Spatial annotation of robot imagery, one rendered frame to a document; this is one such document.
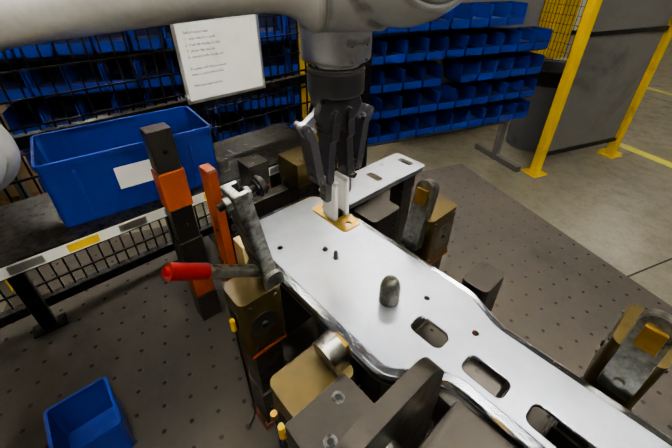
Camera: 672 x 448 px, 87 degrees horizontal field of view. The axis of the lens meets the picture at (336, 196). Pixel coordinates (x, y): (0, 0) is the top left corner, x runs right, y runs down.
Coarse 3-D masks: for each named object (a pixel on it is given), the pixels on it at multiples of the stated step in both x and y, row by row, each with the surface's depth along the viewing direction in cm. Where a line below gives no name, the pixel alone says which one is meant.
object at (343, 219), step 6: (318, 210) 59; (342, 210) 58; (324, 216) 58; (342, 216) 58; (348, 216) 58; (330, 222) 57; (336, 222) 56; (342, 222) 56; (348, 222) 57; (354, 222) 56; (360, 222) 57; (342, 228) 55; (348, 228) 55
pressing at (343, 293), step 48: (288, 240) 67; (336, 240) 67; (384, 240) 67; (288, 288) 58; (336, 288) 57; (432, 288) 57; (384, 336) 50; (480, 336) 50; (528, 384) 44; (576, 384) 44; (528, 432) 40; (576, 432) 40; (624, 432) 40
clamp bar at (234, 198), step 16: (256, 176) 44; (224, 192) 42; (240, 192) 42; (256, 192) 45; (224, 208) 42; (240, 208) 42; (240, 224) 44; (256, 224) 45; (256, 240) 46; (256, 256) 47
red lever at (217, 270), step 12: (168, 264) 41; (180, 264) 42; (192, 264) 43; (204, 264) 44; (216, 264) 46; (228, 264) 48; (240, 264) 49; (252, 264) 51; (168, 276) 41; (180, 276) 41; (192, 276) 42; (204, 276) 44; (216, 276) 45; (228, 276) 47; (240, 276) 48; (252, 276) 50
